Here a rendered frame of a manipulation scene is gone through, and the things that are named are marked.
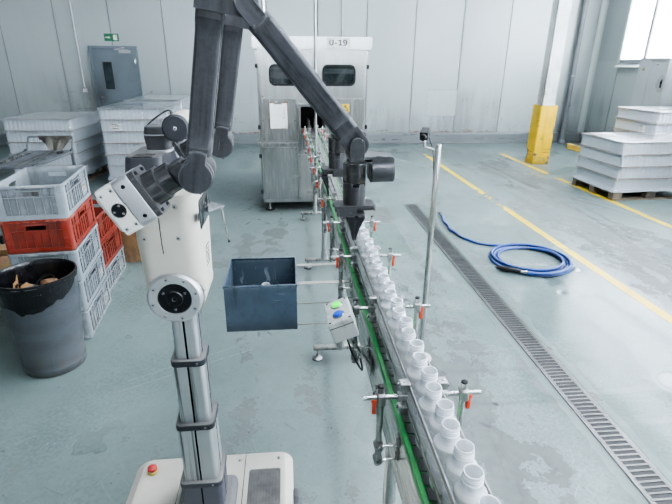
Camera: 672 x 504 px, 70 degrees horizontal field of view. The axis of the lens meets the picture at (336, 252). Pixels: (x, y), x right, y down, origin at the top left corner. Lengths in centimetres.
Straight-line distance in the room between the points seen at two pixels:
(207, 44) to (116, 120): 693
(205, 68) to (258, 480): 159
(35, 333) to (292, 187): 381
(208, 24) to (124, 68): 1095
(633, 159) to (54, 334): 725
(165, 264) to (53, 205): 213
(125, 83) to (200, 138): 1094
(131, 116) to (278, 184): 274
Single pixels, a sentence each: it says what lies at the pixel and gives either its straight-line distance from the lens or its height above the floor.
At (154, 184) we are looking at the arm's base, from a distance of 119.
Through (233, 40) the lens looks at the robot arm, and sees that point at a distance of 156.
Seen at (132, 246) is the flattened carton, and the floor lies 17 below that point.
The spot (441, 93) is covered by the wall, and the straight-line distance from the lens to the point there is 1216.
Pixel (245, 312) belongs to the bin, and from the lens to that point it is 211.
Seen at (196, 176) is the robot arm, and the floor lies 158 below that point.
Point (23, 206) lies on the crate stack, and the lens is 355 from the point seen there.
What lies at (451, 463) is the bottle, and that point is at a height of 113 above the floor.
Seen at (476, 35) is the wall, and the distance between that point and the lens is 1238.
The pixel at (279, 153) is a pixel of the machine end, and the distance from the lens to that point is 617.
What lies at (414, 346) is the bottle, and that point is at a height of 116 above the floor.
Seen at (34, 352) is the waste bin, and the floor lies 20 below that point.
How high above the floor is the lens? 183
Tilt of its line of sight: 22 degrees down
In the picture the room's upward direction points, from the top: 1 degrees clockwise
